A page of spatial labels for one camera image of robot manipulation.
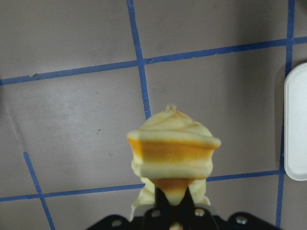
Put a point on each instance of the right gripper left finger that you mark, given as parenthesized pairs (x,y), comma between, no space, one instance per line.
(161,201)

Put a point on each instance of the cream rectangular tray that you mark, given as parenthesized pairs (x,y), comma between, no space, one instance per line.
(295,123)

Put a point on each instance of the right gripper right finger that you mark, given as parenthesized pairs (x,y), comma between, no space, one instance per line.
(187,203)

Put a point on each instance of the sliced yellow bread loaf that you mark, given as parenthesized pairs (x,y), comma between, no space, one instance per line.
(172,152)

